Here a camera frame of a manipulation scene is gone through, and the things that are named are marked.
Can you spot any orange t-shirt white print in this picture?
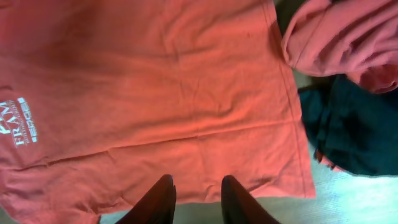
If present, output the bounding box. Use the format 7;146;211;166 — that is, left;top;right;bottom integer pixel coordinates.
1;0;315;223

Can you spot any red patterned shirt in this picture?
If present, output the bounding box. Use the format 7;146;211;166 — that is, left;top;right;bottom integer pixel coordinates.
281;0;397;93

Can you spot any black shirt in pile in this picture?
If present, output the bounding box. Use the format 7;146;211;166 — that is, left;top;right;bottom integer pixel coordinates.
299;75;397;176

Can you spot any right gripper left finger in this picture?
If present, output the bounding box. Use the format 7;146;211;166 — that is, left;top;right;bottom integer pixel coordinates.
116;174;177;224

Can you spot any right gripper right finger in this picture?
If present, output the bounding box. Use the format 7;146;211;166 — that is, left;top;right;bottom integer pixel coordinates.
221;175;280;224

